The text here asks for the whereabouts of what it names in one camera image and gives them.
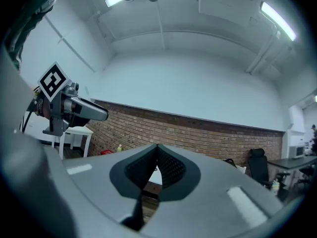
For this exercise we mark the red box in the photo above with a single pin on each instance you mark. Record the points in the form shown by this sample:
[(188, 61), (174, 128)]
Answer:
[(106, 152)]

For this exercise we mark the dark desk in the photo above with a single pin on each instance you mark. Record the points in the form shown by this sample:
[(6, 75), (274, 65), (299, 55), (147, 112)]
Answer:
[(292, 162)]

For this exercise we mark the white wall conduit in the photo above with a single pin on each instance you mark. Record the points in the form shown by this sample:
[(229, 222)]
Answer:
[(71, 47)]

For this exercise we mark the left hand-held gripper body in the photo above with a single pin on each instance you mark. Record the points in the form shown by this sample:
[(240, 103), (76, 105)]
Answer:
[(53, 83)]

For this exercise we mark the white table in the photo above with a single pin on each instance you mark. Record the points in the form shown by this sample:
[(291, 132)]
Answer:
[(79, 131)]

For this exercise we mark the person's dark green striped clothing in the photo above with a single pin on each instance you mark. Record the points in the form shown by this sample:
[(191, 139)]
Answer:
[(27, 21)]

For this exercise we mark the white microwave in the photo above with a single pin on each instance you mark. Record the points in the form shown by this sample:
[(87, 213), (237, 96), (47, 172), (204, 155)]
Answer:
[(297, 151)]

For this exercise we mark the light green spray bottle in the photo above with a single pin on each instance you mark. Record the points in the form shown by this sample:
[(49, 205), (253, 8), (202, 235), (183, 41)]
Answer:
[(275, 187)]

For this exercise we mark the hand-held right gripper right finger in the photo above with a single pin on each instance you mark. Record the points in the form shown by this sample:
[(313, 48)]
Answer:
[(213, 197)]

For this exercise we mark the black office chair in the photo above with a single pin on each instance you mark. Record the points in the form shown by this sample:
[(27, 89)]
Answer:
[(258, 165)]

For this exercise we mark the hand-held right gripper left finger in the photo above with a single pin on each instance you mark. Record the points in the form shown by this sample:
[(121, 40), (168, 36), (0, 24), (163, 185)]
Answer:
[(99, 175)]

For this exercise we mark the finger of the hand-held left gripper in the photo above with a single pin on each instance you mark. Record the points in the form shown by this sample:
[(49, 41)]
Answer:
[(79, 122), (91, 110)]

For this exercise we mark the white ceiling pipes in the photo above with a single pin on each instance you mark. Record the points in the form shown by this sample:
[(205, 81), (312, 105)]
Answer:
[(263, 53)]

